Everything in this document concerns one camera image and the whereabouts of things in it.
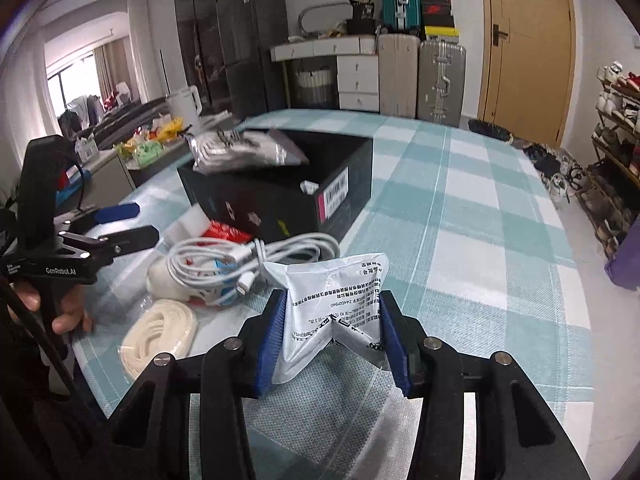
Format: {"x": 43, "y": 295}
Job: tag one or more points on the rows of assorted sneakers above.
{"x": 617, "y": 110}

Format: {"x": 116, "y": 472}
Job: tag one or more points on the grey refrigerator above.
{"x": 250, "y": 55}

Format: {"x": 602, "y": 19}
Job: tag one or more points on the beige curtain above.
{"x": 112, "y": 70}

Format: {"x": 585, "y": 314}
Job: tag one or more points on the green packet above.
{"x": 148, "y": 154}

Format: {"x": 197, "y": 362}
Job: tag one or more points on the white foil packet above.
{"x": 325, "y": 300}

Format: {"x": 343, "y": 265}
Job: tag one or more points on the teal suitcase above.
{"x": 399, "y": 0}

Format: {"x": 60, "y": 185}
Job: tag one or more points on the white cloth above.
{"x": 162, "y": 277}

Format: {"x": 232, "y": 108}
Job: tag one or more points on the wooden shoe rack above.
{"x": 602, "y": 160}

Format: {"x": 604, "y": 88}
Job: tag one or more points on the oval mirror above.
{"x": 320, "y": 10}

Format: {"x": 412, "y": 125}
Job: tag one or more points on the white electric kettle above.
{"x": 182, "y": 105}

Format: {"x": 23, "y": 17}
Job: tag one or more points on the black red shoe box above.
{"x": 437, "y": 9}

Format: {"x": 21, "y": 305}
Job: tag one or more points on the white desk with drawers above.
{"x": 357, "y": 80}

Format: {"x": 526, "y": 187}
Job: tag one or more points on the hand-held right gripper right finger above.
{"x": 395, "y": 347}

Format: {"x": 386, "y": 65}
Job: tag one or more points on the red white packet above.
{"x": 225, "y": 232}

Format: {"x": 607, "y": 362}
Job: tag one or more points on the black gift bag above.
{"x": 364, "y": 8}

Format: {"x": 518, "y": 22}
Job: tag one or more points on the silver suitcase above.
{"x": 441, "y": 85}

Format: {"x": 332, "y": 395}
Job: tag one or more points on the purple bag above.
{"x": 625, "y": 265}

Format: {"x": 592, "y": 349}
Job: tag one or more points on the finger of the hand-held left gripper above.
{"x": 130, "y": 240}
{"x": 117, "y": 212}

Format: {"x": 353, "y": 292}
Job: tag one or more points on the wooden door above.
{"x": 525, "y": 60}

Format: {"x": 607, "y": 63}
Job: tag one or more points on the dark sofa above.
{"x": 130, "y": 115}

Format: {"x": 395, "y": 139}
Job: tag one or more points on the scattered shoes pile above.
{"x": 555, "y": 170}

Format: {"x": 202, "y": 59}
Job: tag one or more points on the dark glass cabinet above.
{"x": 197, "y": 35}

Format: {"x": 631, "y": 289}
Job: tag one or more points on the black cardboard box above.
{"x": 280, "y": 200}

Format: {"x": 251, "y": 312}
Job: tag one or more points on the black storage box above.
{"x": 362, "y": 27}

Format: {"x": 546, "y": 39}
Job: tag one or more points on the beige suitcase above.
{"x": 397, "y": 75}

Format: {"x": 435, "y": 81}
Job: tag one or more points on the grey side table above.
{"x": 107, "y": 180}

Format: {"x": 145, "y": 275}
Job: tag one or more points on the yellow snack bag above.
{"x": 169, "y": 130}

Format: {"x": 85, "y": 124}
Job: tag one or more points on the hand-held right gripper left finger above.
{"x": 270, "y": 345}

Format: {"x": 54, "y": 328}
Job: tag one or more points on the person's left hand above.
{"x": 70, "y": 320}

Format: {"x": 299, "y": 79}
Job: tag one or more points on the woven laundry basket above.
{"x": 314, "y": 87}

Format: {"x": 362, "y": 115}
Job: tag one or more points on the bagged black white socks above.
{"x": 235, "y": 152}

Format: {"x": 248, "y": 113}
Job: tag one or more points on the yellow shoe box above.
{"x": 442, "y": 35}

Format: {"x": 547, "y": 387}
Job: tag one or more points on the teal white checkered tablecloth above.
{"x": 475, "y": 210}

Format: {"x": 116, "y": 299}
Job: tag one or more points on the white foam piece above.
{"x": 190, "y": 220}

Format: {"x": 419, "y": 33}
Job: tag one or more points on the small white tag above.
{"x": 310, "y": 187}

